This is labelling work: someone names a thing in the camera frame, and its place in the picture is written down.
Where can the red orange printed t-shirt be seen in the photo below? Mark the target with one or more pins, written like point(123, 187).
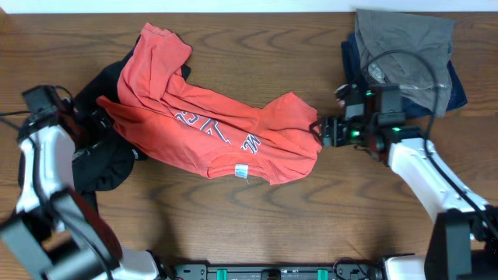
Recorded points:
point(204, 132)

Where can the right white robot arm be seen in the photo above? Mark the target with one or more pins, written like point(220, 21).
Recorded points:
point(463, 243)

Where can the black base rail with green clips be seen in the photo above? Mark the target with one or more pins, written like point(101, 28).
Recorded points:
point(341, 271)

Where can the black garment with white logo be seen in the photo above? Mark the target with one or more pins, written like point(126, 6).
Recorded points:
point(105, 163)

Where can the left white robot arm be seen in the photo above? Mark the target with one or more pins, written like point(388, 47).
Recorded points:
point(53, 232)

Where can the grey folded t-shirt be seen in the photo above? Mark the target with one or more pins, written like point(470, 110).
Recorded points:
point(430, 37)

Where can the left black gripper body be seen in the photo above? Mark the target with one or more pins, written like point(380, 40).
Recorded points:
point(95, 117)

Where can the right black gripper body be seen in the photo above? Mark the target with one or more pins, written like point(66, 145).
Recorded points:
point(346, 132)

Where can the navy blue folded garment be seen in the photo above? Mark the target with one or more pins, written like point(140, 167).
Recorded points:
point(351, 65)

